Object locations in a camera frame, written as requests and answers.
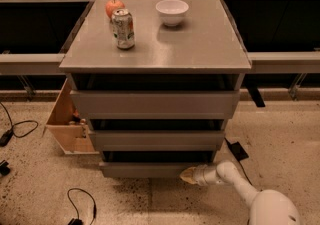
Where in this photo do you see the grey metal rail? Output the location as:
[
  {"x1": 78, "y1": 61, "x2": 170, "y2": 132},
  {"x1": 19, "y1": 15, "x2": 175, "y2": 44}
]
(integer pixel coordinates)
[
  {"x1": 0, "y1": 54, "x2": 64, "y2": 75},
  {"x1": 247, "y1": 51, "x2": 320, "y2": 74}
]

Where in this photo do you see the red apple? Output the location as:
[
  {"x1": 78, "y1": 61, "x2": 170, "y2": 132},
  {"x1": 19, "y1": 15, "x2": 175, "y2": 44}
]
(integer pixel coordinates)
[{"x1": 105, "y1": 0, "x2": 125, "y2": 18}]

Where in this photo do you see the grey drawer cabinet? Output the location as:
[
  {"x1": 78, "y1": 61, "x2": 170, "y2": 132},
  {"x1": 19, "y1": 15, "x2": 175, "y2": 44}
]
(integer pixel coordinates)
[{"x1": 59, "y1": 0, "x2": 253, "y2": 170}]

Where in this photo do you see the black cable right floor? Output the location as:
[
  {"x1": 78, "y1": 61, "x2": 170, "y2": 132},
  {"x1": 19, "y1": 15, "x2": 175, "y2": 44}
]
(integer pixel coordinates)
[{"x1": 225, "y1": 138, "x2": 254, "y2": 187}]

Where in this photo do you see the grey metal rail right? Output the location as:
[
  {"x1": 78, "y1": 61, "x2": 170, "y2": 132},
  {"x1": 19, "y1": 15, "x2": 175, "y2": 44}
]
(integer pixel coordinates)
[{"x1": 247, "y1": 51, "x2": 320, "y2": 74}]

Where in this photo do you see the crumpled soda can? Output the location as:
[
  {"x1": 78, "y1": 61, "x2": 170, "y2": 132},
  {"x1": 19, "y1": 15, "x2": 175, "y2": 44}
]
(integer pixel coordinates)
[{"x1": 111, "y1": 8, "x2": 135, "y2": 49}]

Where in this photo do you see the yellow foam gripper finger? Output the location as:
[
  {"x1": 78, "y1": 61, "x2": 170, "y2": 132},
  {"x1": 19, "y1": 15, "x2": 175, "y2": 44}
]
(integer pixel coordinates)
[{"x1": 180, "y1": 167, "x2": 196, "y2": 185}]

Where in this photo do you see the black cable left floor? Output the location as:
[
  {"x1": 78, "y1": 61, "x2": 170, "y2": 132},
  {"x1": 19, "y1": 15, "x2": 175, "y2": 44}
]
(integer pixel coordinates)
[{"x1": 0, "y1": 101, "x2": 40, "y2": 147}]

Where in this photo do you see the black power adapter right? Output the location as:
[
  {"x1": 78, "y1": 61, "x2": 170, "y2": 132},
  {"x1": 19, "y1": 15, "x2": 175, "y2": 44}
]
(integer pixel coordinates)
[{"x1": 229, "y1": 142, "x2": 249, "y2": 161}]

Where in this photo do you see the black object left edge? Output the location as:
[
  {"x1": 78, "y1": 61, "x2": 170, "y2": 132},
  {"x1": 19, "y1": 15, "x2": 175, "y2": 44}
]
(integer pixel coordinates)
[{"x1": 0, "y1": 160, "x2": 10, "y2": 176}]

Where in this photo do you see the grey metal rail left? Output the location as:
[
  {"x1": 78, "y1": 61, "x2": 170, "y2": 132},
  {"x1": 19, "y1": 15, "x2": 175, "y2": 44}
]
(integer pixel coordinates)
[{"x1": 0, "y1": 54, "x2": 64, "y2": 75}]

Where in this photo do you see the black cable floor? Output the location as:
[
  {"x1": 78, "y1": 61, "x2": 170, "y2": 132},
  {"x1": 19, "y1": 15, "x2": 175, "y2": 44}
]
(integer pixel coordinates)
[
  {"x1": 0, "y1": 101, "x2": 40, "y2": 147},
  {"x1": 225, "y1": 138, "x2": 254, "y2": 187}
]

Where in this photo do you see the grey top drawer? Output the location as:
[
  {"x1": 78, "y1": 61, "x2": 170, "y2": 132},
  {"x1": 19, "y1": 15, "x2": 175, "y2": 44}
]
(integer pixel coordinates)
[{"x1": 70, "y1": 90, "x2": 239, "y2": 119}]

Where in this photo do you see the white ceramic bowl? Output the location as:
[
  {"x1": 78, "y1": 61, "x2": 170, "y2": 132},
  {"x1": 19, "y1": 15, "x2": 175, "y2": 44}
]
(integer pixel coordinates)
[{"x1": 156, "y1": 0, "x2": 189, "y2": 26}]

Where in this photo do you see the grey middle drawer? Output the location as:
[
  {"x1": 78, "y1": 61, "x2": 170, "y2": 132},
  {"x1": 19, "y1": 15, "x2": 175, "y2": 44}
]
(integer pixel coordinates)
[{"x1": 89, "y1": 131, "x2": 225, "y2": 151}]

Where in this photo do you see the black cable bottom left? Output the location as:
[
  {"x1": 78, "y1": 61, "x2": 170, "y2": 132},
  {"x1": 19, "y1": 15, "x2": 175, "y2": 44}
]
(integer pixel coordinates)
[{"x1": 67, "y1": 187, "x2": 98, "y2": 225}]

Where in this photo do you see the grey bottom drawer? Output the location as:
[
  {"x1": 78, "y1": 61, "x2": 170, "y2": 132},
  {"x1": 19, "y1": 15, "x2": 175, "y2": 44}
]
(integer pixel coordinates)
[{"x1": 99, "y1": 150, "x2": 216, "y2": 178}]

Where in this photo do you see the grey drawer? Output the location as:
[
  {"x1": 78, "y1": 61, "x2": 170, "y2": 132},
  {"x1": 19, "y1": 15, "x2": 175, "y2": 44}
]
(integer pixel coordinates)
[
  {"x1": 99, "y1": 150, "x2": 216, "y2": 178},
  {"x1": 70, "y1": 90, "x2": 239, "y2": 119},
  {"x1": 89, "y1": 131, "x2": 225, "y2": 151}
]

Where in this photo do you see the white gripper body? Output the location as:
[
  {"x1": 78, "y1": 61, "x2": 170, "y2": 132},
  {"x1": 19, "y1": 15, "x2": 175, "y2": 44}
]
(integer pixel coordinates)
[{"x1": 193, "y1": 165, "x2": 219, "y2": 186}]

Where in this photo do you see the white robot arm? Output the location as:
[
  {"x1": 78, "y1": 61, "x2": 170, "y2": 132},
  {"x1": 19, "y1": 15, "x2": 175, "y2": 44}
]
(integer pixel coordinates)
[{"x1": 180, "y1": 160, "x2": 303, "y2": 225}]

